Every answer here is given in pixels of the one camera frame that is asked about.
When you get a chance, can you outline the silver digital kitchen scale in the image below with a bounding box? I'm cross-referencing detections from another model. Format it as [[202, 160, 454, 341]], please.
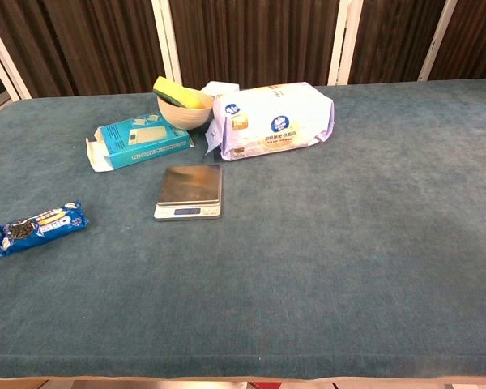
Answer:
[[153, 164, 224, 222]]

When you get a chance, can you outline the teal table cloth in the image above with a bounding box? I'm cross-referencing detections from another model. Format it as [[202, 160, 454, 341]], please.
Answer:
[[0, 79, 486, 380]]

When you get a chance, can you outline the yellow green sponge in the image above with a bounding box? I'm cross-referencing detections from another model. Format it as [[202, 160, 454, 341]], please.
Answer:
[[152, 76, 207, 110]]

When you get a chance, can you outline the beige ceramic bowl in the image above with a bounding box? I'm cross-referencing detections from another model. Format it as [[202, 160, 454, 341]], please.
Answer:
[[156, 92, 215, 131]]

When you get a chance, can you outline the teal cardboard scale box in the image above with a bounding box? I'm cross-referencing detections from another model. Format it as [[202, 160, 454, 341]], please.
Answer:
[[85, 113, 195, 173]]

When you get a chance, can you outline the dark brown curtain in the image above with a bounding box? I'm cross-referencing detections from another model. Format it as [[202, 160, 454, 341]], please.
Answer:
[[0, 0, 486, 98]]

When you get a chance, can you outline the small white paper box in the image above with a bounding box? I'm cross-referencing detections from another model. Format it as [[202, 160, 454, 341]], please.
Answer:
[[201, 80, 241, 97]]

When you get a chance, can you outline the blue Oreo cookie pack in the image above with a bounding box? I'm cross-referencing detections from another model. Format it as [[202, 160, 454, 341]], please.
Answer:
[[0, 200, 89, 258]]

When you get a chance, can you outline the white purple tissue pack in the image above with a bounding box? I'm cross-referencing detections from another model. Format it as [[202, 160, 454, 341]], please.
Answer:
[[204, 81, 336, 162]]

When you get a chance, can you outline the white frame post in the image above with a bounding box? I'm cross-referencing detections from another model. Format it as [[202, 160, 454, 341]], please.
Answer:
[[326, 0, 365, 86], [0, 7, 32, 102], [151, 0, 183, 91], [419, 0, 458, 81]]

